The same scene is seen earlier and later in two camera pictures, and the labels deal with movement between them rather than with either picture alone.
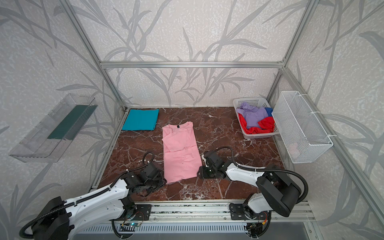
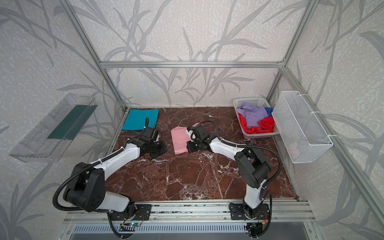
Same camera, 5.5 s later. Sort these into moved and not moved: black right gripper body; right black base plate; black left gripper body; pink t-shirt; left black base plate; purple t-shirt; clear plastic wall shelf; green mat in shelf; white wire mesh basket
Moved: pink t-shirt; black left gripper body; black right gripper body
Not moved: purple t-shirt; clear plastic wall shelf; green mat in shelf; white wire mesh basket; left black base plate; right black base plate
